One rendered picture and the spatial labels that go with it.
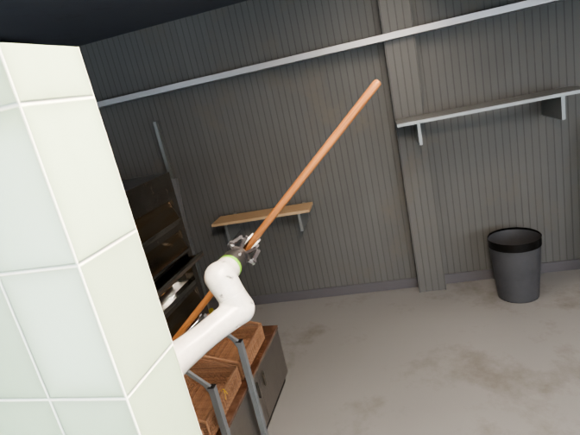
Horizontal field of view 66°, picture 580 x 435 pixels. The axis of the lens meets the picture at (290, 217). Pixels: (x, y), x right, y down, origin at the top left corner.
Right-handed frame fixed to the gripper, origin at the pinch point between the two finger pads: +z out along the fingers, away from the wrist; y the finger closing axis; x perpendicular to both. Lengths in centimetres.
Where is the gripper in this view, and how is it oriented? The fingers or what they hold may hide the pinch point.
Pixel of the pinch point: (252, 241)
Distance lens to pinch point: 185.7
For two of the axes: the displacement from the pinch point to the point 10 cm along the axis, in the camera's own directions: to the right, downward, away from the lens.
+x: 5.8, -7.2, -3.9
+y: 7.8, 6.3, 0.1
